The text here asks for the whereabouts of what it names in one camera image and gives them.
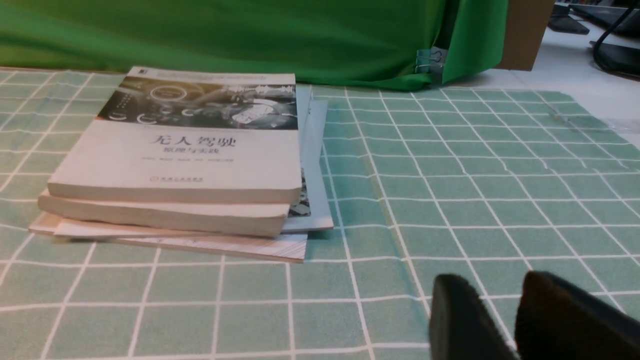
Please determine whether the black cable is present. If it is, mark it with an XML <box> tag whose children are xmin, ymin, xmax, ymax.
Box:
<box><xmin>591</xmin><ymin>0</ymin><xmax>640</xmax><ymax>78</ymax></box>

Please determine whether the white top book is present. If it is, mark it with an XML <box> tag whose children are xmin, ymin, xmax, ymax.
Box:
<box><xmin>47</xmin><ymin>66</ymin><xmax>302</xmax><ymax>204</ymax></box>

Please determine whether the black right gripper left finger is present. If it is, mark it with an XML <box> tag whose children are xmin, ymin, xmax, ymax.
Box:
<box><xmin>429</xmin><ymin>273</ymin><xmax>516</xmax><ymax>360</ymax></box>

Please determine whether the green backdrop cloth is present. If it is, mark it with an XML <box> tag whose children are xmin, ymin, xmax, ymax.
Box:
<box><xmin>0</xmin><ymin>0</ymin><xmax>508</xmax><ymax>91</ymax></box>

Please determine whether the brown cardboard panel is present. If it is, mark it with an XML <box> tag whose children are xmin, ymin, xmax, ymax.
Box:
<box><xmin>495</xmin><ymin>0</ymin><xmax>555</xmax><ymax>72</ymax></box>

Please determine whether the white striped bottom booklet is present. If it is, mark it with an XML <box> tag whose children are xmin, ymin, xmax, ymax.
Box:
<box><xmin>28</xmin><ymin>212</ymin><xmax>308</xmax><ymax>264</ymax></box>

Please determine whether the metal binder clip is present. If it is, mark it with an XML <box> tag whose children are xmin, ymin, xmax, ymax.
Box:
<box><xmin>414</xmin><ymin>47</ymin><xmax>448</xmax><ymax>75</ymax></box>

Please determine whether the grey thin booklet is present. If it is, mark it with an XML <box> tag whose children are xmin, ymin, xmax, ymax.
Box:
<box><xmin>53</xmin><ymin>85</ymin><xmax>334</xmax><ymax>238</ymax></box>

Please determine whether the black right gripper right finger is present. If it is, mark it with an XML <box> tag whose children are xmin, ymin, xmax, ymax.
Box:
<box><xmin>515</xmin><ymin>271</ymin><xmax>640</xmax><ymax>360</ymax></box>

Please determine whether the white book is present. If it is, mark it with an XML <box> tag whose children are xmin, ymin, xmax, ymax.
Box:
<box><xmin>38</xmin><ymin>190</ymin><xmax>290</xmax><ymax>237</ymax></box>
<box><xmin>47</xmin><ymin>66</ymin><xmax>302</xmax><ymax>204</ymax></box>

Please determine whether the green checked tablecloth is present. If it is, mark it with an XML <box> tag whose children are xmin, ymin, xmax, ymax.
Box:
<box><xmin>0</xmin><ymin>70</ymin><xmax>639</xmax><ymax>360</ymax></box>

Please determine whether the black monitor stand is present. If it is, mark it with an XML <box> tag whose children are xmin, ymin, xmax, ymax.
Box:
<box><xmin>547</xmin><ymin>2</ymin><xmax>590</xmax><ymax>35</ymax></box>

